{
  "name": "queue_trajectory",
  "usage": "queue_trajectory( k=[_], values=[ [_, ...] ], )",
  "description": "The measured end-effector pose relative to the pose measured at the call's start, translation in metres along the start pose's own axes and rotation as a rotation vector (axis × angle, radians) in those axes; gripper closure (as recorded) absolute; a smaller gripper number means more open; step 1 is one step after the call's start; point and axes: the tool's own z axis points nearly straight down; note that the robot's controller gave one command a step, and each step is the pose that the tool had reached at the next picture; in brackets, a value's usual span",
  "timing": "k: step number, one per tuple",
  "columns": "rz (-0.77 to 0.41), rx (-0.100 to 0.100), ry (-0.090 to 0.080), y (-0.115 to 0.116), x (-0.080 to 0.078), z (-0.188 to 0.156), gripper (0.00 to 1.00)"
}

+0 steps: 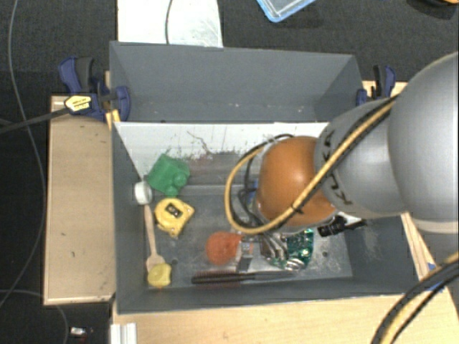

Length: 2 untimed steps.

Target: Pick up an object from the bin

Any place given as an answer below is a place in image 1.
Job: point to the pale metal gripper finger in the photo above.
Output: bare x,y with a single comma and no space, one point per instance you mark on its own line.
246,248
245,263

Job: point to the orange fuzzy ball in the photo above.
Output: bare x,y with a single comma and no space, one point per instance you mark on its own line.
221,248

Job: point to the yellow tape measure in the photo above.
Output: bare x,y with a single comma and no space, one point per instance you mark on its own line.
173,214

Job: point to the yellow toy lemon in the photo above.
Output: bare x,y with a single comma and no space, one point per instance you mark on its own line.
159,275

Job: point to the small wooden spoon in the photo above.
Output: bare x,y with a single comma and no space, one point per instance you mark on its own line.
151,231

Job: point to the green toy block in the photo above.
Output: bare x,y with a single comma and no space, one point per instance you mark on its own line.
165,173

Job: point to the white round cap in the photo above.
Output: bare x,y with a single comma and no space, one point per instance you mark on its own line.
143,193

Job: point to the grey metal bin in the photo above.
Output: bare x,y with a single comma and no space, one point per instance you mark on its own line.
222,84

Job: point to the black cylinder on white bracket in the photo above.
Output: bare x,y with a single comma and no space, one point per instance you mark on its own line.
331,226

